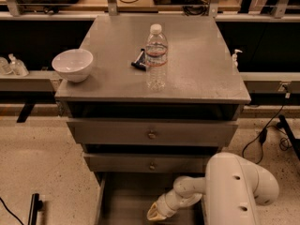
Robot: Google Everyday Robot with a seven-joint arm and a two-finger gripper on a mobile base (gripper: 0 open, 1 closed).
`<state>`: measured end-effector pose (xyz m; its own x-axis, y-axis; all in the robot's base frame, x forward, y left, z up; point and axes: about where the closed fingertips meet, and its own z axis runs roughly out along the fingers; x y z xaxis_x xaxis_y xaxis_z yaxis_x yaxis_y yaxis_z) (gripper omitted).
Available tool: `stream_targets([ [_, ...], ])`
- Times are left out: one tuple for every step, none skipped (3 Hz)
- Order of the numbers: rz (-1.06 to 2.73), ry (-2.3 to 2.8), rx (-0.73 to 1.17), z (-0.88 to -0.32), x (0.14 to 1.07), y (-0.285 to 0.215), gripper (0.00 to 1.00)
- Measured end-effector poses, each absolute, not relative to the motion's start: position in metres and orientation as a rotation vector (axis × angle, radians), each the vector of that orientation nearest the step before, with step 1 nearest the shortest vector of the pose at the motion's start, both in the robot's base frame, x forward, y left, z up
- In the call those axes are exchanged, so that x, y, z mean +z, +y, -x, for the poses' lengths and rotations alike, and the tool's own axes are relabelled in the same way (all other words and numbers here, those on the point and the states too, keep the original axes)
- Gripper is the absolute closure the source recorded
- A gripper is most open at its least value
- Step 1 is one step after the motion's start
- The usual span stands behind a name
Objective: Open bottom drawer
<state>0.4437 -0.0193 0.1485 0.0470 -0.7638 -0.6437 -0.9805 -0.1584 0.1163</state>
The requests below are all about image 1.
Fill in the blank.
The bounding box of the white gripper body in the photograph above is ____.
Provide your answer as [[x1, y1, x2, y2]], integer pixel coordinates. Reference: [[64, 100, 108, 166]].
[[157, 190, 183, 218]]

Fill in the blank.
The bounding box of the grey bottom drawer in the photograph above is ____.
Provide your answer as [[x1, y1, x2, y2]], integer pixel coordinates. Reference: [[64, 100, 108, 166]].
[[96, 172, 204, 225]]

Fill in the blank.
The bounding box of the grey drawer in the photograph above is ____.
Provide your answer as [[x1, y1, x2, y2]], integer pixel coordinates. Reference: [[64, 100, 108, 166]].
[[96, 172, 204, 225], [67, 118, 238, 147], [83, 154, 209, 173]]

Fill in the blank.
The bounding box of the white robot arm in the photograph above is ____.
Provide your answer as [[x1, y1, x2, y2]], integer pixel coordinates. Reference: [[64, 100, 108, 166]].
[[147, 152, 279, 225]]

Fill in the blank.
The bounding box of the grey middle drawer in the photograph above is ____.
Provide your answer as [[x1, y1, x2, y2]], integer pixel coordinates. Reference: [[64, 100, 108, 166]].
[[83, 154, 209, 173]]

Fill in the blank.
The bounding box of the grey top drawer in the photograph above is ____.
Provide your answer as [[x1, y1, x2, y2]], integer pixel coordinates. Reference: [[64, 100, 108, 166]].
[[67, 118, 238, 147]]

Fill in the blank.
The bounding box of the grey drawer cabinet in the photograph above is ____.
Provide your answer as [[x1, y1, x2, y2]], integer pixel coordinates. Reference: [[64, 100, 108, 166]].
[[54, 14, 252, 186]]

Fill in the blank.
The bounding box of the black stand foot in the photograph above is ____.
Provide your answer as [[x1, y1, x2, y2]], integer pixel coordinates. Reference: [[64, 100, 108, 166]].
[[27, 193, 43, 225]]

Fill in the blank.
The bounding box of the black table leg right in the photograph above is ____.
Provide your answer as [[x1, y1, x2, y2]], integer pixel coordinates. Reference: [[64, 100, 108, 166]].
[[278, 115, 300, 160]]

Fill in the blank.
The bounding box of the black and white razor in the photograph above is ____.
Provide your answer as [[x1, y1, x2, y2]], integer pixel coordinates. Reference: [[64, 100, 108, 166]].
[[131, 49, 146, 71]]

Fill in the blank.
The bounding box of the clear plastic water bottle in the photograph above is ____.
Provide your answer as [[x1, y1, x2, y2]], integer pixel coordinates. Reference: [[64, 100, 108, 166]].
[[145, 23, 168, 91]]

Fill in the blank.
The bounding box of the small white pump bottle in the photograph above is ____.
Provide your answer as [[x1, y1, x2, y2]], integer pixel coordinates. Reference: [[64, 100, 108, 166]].
[[232, 49, 242, 67]]

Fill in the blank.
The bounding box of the white bowl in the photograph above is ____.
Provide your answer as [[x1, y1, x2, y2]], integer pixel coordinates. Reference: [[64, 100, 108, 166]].
[[52, 49, 94, 83]]

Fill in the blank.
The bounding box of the clear sanitizer bottle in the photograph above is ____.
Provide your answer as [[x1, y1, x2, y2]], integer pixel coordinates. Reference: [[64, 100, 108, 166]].
[[8, 53, 29, 77]]

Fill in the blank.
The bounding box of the clear bottle at left edge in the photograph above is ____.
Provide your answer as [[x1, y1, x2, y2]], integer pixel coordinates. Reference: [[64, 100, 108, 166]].
[[0, 57, 12, 75]]

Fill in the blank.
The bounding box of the black power cable on floor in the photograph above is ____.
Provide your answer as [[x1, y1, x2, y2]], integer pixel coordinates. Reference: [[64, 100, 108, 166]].
[[241, 92, 293, 166]]

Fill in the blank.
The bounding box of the black cable bottom left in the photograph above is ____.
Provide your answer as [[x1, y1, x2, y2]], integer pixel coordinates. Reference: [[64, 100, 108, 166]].
[[0, 196, 25, 225]]

